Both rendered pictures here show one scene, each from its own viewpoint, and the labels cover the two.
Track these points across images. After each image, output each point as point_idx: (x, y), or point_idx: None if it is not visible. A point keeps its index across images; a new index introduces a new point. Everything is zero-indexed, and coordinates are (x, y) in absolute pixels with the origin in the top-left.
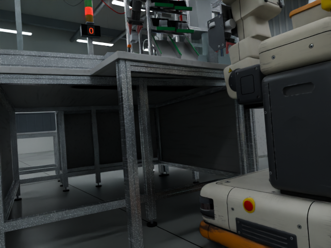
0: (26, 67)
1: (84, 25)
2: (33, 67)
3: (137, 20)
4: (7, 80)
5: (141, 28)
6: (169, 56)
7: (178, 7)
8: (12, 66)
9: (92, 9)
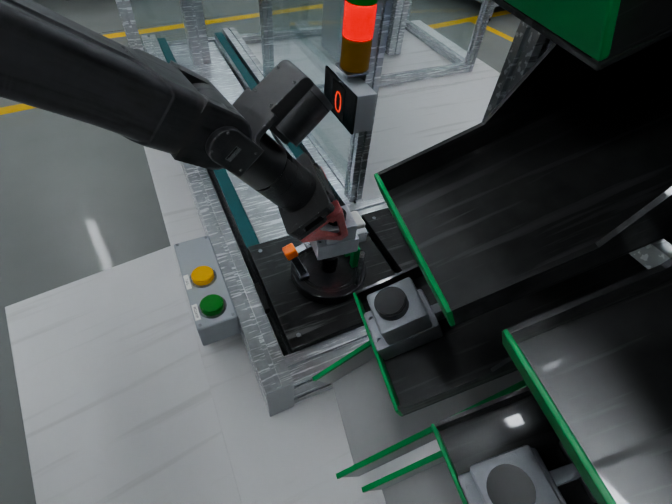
0: (151, 173)
1: (329, 74)
2: (153, 179)
3: (279, 210)
4: None
5: (308, 241)
6: (364, 419)
7: (529, 380)
8: (148, 161)
9: (357, 15)
